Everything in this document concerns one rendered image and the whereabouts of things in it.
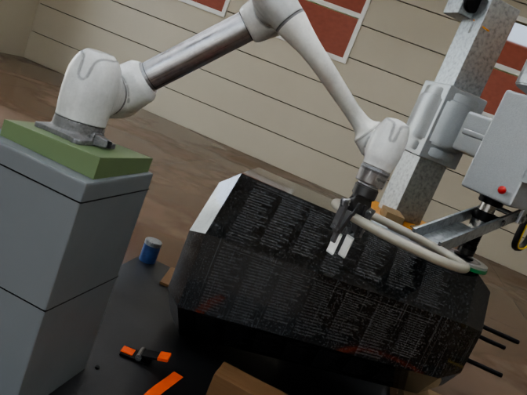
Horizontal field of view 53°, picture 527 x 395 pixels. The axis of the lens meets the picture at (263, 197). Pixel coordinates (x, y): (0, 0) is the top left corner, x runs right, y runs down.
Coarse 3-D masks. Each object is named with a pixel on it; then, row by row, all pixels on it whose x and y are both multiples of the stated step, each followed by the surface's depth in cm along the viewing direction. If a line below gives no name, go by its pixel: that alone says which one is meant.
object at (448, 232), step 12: (456, 216) 216; (468, 216) 224; (504, 216) 222; (516, 216) 231; (420, 228) 198; (432, 228) 205; (444, 228) 211; (456, 228) 213; (468, 228) 215; (480, 228) 208; (492, 228) 218; (432, 240) 199; (444, 240) 190; (456, 240) 196; (468, 240) 205
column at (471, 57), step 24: (480, 24) 278; (504, 24) 281; (456, 48) 291; (480, 48) 282; (456, 72) 285; (480, 72) 286; (408, 168) 301; (432, 168) 297; (384, 192) 315; (408, 192) 298; (432, 192) 302; (408, 216) 303
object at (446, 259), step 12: (336, 204) 170; (360, 216) 159; (372, 216) 197; (372, 228) 156; (396, 228) 197; (396, 240) 153; (420, 240) 193; (420, 252) 152; (432, 252) 153; (444, 252) 185; (444, 264) 154; (456, 264) 157; (468, 264) 168
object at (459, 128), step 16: (432, 96) 288; (416, 112) 295; (432, 112) 286; (448, 112) 283; (464, 112) 283; (416, 128) 292; (448, 128) 284; (464, 128) 284; (480, 128) 279; (448, 144) 286; (464, 144) 284
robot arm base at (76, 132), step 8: (56, 120) 158; (64, 120) 157; (40, 128) 159; (48, 128) 158; (56, 128) 158; (64, 128) 157; (72, 128) 157; (80, 128) 158; (88, 128) 159; (96, 128) 161; (64, 136) 156; (72, 136) 155; (80, 136) 157; (88, 136) 159; (96, 136) 160; (80, 144) 155; (88, 144) 159; (96, 144) 160; (104, 144) 160; (112, 144) 168
